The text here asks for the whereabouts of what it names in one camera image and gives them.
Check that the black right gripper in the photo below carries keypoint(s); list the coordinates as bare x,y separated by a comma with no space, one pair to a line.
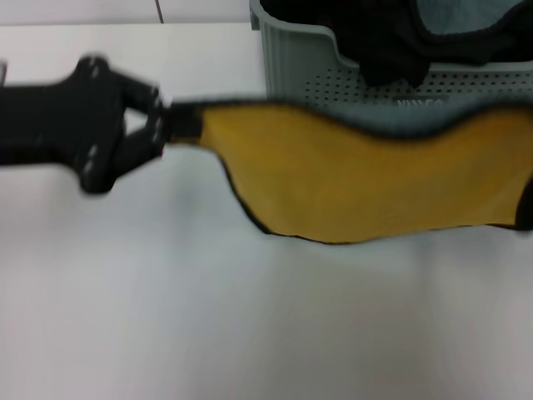
525,208

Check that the grey perforated storage basket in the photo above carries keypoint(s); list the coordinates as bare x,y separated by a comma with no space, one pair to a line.
291,58

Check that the yellow and grey towel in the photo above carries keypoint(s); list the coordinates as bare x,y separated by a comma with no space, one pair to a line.
354,175

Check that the black towel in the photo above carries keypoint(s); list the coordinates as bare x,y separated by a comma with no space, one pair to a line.
387,46

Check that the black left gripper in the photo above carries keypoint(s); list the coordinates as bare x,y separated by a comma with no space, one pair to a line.
62,125

